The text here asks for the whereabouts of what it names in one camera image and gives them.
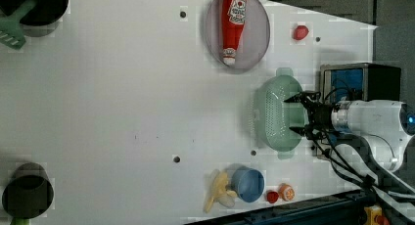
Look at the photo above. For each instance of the yellow toy banana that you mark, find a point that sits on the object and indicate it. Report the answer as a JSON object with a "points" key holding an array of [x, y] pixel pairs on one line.
{"points": [[219, 193]]}

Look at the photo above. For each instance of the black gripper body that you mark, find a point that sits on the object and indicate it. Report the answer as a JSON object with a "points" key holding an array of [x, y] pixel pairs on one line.
{"points": [[319, 114]]}

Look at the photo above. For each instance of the grey round plate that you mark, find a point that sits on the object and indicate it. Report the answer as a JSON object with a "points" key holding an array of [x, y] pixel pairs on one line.
{"points": [[254, 39]]}

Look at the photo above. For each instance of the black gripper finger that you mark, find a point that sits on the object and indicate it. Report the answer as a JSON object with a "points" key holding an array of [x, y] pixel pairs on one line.
{"points": [[298, 98], [299, 130]]}

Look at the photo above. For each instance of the blue plastic bowl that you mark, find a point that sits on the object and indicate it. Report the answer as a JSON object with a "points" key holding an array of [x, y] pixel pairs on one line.
{"points": [[248, 183]]}

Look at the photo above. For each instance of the red ketchup bottle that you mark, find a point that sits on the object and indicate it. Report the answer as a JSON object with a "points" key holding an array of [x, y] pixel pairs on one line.
{"points": [[233, 17]]}

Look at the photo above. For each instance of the black cylinder cup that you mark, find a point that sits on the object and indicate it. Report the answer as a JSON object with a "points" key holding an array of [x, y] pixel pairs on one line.
{"points": [[43, 13], [29, 193]]}

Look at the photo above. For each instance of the green plastic strainer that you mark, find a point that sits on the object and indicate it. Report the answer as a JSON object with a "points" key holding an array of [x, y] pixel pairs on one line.
{"points": [[273, 117]]}

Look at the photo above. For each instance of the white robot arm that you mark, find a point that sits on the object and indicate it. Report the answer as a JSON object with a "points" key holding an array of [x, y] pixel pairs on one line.
{"points": [[387, 127]]}

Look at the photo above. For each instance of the toy orange half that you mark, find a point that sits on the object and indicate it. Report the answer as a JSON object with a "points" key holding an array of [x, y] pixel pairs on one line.
{"points": [[286, 192]]}

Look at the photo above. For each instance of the red toy strawberry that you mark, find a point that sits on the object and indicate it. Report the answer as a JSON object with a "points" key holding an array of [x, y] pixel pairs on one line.
{"points": [[300, 32], [272, 196]]}

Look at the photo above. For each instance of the black toaster oven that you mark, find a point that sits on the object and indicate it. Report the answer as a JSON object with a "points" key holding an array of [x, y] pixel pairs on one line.
{"points": [[364, 81]]}

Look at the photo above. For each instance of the green plastic spatula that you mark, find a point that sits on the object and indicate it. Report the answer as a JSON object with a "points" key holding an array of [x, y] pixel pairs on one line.
{"points": [[10, 27]]}

